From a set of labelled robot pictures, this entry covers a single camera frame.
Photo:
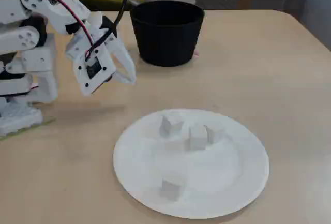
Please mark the black pot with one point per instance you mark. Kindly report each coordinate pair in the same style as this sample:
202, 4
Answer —
165, 43

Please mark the white paper plate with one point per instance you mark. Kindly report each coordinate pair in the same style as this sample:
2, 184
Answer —
207, 182

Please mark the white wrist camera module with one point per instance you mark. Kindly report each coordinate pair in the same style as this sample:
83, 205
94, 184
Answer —
94, 72

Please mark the green base board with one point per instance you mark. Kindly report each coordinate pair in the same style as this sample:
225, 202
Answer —
44, 123

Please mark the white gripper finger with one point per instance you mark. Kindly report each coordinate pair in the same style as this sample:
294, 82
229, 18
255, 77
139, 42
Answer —
121, 77
128, 61

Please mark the small pink sticker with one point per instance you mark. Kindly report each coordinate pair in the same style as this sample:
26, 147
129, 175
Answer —
196, 54

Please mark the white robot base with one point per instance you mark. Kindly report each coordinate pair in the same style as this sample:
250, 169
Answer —
18, 120

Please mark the white cube block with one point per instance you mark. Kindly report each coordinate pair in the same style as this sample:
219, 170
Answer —
196, 138
216, 133
170, 189
169, 129

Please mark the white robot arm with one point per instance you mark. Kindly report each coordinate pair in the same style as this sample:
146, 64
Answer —
15, 40

